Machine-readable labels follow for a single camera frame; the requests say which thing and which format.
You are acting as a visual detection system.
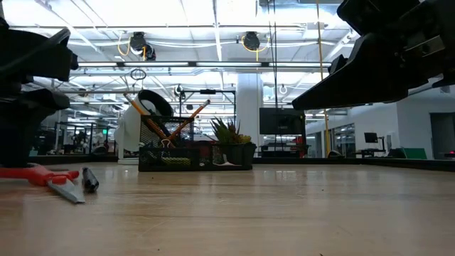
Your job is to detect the green panel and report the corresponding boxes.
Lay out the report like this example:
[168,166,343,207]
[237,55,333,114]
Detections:
[403,147,427,160]

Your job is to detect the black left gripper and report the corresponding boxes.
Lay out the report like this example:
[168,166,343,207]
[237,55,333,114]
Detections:
[0,17,80,169]

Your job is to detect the potted succulent plant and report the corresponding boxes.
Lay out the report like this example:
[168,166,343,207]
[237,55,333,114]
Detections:
[210,117,257,164]

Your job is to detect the black gantry frame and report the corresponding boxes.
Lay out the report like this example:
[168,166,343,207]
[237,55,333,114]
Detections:
[178,88,237,118]

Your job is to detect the white desk lamp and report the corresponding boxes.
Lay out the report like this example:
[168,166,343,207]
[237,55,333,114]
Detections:
[113,88,174,165]

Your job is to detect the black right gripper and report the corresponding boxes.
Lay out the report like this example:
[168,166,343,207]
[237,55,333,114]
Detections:
[291,0,455,112]

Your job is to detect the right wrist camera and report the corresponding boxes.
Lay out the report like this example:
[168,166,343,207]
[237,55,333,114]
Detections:
[336,0,424,36]

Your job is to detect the black aluminium table frame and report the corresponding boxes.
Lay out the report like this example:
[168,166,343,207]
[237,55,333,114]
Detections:
[28,154,455,173]

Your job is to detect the ceiling cable reel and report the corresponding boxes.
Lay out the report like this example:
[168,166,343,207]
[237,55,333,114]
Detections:
[128,31,157,61]
[241,31,271,53]

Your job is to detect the yellow pencil with eraser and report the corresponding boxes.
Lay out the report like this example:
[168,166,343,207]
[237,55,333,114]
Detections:
[166,98,212,144]
[122,92,176,149]

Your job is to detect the yellow hanging cable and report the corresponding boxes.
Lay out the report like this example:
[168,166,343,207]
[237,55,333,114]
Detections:
[315,0,332,157]

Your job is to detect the red grey handled scissors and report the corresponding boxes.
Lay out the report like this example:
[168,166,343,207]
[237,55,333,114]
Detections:
[0,162,87,205]

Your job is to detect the black mesh desk organizer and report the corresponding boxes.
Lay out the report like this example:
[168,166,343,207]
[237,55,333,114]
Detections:
[138,114,255,173]

